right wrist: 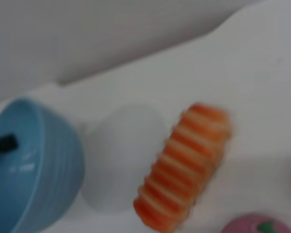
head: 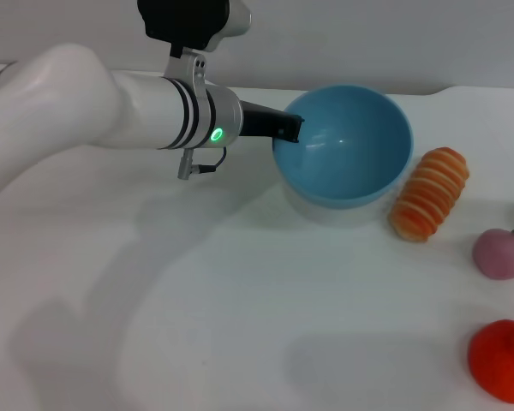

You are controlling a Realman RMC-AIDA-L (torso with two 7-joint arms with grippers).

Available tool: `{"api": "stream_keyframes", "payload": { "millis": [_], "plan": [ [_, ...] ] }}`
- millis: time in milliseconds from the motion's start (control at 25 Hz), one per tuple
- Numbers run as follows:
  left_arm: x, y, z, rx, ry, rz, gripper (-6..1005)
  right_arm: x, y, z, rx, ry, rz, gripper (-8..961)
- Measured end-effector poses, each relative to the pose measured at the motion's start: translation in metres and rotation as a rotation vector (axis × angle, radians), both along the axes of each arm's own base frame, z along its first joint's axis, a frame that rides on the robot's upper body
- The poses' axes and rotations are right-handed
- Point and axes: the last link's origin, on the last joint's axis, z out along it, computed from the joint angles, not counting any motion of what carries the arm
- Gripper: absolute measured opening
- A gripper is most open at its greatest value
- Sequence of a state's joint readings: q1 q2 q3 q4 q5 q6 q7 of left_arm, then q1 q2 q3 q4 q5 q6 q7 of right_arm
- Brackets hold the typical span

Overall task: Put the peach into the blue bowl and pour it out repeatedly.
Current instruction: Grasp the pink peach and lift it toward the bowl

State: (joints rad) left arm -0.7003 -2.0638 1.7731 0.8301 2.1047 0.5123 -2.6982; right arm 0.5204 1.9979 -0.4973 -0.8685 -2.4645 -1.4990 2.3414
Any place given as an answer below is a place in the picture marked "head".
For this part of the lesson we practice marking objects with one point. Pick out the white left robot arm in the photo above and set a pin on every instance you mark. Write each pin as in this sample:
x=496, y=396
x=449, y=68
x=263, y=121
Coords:
x=90, y=107

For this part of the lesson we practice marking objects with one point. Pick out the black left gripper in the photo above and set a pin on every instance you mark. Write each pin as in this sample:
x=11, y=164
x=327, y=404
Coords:
x=259, y=122

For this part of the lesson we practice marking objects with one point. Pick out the red toy fruit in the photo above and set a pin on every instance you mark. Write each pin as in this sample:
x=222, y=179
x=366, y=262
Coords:
x=503, y=364

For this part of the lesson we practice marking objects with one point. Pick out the orange striped toy bread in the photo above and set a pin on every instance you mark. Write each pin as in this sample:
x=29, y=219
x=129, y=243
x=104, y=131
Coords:
x=428, y=192

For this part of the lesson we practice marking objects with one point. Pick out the pink toy peach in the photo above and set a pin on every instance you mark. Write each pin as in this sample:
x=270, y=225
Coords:
x=501, y=257

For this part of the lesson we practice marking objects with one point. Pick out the blue bowl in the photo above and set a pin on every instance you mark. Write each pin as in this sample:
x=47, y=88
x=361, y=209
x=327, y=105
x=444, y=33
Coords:
x=351, y=145

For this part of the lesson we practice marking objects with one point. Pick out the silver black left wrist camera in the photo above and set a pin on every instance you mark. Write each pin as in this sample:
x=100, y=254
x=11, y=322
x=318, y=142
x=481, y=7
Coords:
x=184, y=21

